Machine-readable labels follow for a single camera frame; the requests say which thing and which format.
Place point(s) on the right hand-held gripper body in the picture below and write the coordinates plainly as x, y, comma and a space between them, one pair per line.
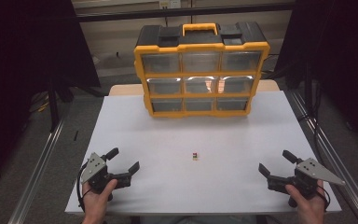
315, 172

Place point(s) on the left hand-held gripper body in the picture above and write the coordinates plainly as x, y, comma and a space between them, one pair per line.
94, 168

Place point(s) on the clear plastic organizer drawer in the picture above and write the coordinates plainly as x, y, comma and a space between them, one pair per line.
164, 87

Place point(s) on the yellow black drawer organizer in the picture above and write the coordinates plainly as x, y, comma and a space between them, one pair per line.
200, 47

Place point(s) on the person's left hand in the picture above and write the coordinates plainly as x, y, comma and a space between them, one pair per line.
94, 205

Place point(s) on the person's right hand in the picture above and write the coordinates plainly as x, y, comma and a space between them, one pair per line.
310, 211

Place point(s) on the small black floor item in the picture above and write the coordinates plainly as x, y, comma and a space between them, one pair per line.
75, 135

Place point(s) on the black metal stand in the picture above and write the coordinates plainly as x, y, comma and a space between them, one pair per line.
53, 105

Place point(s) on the black curtain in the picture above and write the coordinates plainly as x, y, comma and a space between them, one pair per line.
18, 62
338, 62

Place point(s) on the grid of clear drawers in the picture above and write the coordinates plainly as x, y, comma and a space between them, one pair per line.
200, 62

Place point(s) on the black horizontal bar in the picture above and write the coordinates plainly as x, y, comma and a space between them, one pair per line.
167, 14

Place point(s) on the aluminium floor rail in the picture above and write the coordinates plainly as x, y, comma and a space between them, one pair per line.
338, 161
37, 174

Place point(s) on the white wall socket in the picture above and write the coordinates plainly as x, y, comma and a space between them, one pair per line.
170, 3

